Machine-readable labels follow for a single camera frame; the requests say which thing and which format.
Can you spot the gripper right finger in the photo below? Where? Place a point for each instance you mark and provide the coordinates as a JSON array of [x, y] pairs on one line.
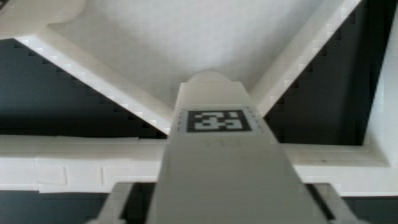
[[333, 205]]

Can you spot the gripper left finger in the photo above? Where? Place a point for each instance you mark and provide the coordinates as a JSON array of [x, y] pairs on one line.
[[127, 204]]

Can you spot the white desk tabletop panel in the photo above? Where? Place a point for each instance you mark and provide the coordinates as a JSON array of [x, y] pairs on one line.
[[141, 43]]

